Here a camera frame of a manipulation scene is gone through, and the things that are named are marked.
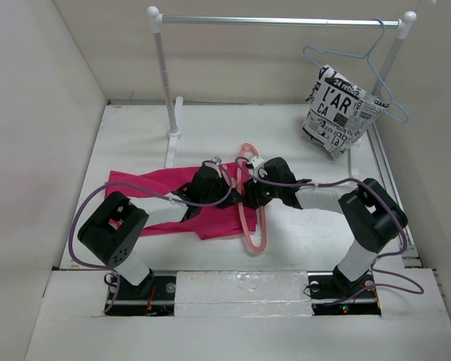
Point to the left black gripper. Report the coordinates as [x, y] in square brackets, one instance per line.
[225, 189]

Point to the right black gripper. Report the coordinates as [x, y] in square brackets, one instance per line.
[251, 187]

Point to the pink trousers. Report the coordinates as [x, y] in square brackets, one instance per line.
[210, 223]

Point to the pink plastic hanger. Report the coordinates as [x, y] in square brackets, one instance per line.
[249, 148]

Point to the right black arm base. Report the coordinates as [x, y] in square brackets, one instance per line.
[328, 299]

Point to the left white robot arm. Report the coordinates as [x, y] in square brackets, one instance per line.
[114, 228]

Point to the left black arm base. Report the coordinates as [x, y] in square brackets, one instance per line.
[126, 302]

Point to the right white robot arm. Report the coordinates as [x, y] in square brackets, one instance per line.
[373, 217]

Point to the black white printed garment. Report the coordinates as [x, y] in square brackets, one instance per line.
[339, 112]

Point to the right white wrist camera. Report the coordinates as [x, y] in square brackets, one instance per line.
[256, 165]

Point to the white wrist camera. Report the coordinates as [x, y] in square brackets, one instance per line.
[215, 162]
[256, 165]

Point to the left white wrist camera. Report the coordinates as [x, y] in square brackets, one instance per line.
[215, 162]

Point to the blue wire hanger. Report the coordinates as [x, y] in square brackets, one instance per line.
[381, 79]

